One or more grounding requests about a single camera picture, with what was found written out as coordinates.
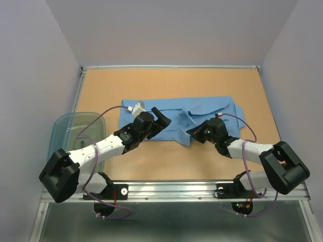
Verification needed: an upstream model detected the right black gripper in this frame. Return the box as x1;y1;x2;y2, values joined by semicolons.
186;119;218;145

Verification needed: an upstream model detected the light blue long sleeve shirt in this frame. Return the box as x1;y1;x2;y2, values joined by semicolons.
118;95;245;147

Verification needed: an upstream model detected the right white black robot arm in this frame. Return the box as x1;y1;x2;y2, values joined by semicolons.
187;116;310;198

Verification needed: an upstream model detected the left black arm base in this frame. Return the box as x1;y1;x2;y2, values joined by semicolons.
86;184;129;200

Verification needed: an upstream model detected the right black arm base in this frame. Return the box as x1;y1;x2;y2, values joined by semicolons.
213;183;256;199

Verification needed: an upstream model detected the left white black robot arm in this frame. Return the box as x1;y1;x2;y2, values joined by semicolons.
39;107;172;203

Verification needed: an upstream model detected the clear blue plastic bin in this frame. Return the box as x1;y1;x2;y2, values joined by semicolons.
48;112;106;158

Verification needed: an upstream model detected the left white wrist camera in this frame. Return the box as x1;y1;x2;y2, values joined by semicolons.
126;100;146;117

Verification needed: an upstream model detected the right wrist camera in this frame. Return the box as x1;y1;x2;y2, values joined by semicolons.
215;113;223;118

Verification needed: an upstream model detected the aluminium front rail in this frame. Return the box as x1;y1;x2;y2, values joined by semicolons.
40;180;310;203

